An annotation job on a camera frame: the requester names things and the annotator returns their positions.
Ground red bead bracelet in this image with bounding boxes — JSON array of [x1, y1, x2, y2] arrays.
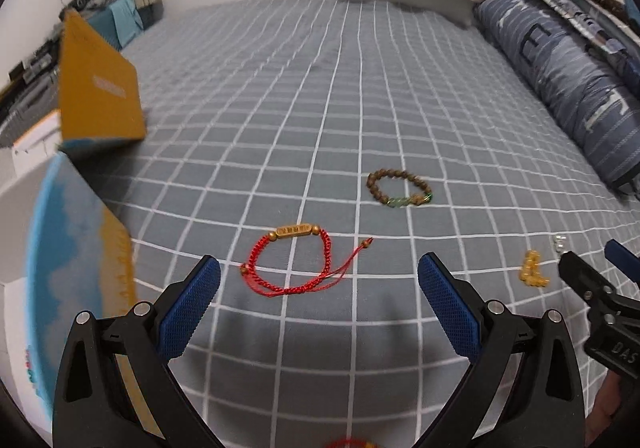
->
[[324, 437, 383, 448]]

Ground person's right hand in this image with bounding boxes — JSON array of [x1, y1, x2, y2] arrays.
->
[[586, 372, 640, 448]]

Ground yellow bead bracelet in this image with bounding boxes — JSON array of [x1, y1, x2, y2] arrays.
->
[[519, 251, 551, 290]]

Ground yellow blue cardboard box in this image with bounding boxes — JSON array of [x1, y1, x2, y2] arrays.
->
[[25, 11, 148, 429]]

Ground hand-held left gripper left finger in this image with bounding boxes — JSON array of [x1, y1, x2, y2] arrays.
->
[[52, 254, 223, 448]]

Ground wooden bead bracelet green beads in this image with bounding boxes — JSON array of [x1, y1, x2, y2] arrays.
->
[[367, 169, 434, 209]]

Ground teal suitcase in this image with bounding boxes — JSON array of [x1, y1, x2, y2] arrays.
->
[[82, 0, 145, 50]]

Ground grey grid bed sheet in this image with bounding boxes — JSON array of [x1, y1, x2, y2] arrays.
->
[[65, 0, 640, 448]]

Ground red cord bracelet gold bar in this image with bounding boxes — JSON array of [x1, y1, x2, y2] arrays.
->
[[238, 223, 375, 300]]

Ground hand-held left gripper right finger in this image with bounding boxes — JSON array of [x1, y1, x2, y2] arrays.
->
[[417, 252, 588, 448]]

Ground dark clutter pile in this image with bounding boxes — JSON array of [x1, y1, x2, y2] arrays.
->
[[7, 0, 110, 84]]

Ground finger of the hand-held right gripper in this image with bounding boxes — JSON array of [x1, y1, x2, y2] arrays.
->
[[604, 239, 640, 285], [557, 251, 620, 303]]

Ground blue striped pillow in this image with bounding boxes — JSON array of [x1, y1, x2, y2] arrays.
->
[[472, 0, 640, 201]]

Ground grey suitcase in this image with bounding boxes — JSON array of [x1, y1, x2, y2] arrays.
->
[[0, 76, 62, 150]]

